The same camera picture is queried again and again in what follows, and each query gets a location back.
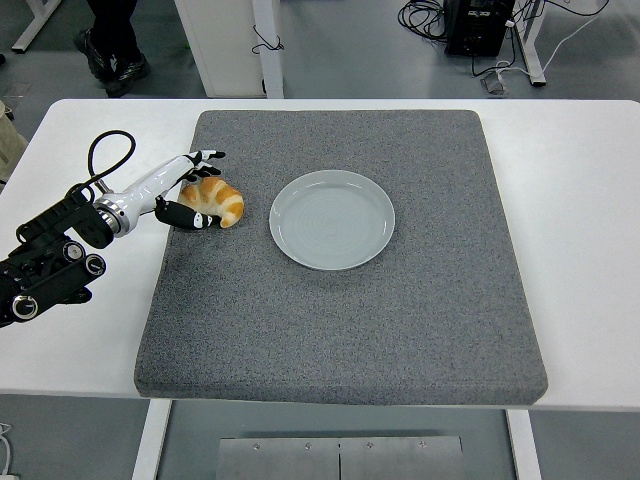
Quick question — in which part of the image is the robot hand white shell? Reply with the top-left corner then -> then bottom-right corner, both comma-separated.
119,148 -> 227,233

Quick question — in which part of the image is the golden croissant bread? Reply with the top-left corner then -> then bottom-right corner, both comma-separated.
178,176 -> 246,229

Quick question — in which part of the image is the round pale grey plate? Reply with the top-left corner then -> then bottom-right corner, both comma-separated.
268,169 -> 396,272

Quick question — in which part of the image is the grey metal plate with screws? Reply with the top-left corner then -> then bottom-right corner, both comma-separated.
218,435 -> 465,480

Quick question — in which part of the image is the beige bag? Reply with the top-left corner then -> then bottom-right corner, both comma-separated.
0,98 -> 29,184

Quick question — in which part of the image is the white panel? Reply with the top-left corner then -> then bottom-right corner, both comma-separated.
173,0 -> 266,99

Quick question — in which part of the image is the white square column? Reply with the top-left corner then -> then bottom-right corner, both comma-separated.
251,0 -> 285,100

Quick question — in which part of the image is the person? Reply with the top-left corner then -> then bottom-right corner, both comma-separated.
73,0 -> 152,99

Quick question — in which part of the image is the white slanted desk foot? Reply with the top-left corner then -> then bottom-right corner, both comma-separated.
10,0 -> 64,54

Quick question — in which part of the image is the grey speckled mat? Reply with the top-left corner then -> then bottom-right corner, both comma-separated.
133,109 -> 549,407

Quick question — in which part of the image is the white table leg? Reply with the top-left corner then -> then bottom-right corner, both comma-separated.
504,408 -> 544,480
130,398 -> 174,480

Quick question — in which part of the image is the grey floor socket box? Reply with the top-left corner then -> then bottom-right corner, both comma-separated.
480,69 -> 511,96

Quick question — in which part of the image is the black computer case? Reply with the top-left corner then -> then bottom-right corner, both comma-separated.
443,0 -> 516,57

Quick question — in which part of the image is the white desk leg with foot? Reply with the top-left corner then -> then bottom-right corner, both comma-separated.
514,0 -> 547,87

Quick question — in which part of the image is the thin black looped cable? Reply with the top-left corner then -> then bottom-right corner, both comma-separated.
251,24 -> 285,55

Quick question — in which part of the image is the short white cable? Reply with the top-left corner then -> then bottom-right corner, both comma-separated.
0,422 -> 21,480

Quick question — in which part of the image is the black cable bundle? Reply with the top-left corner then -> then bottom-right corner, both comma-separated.
397,0 -> 451,44

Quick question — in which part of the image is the long white cable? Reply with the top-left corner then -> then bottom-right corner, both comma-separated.
492,0 -> 612,81

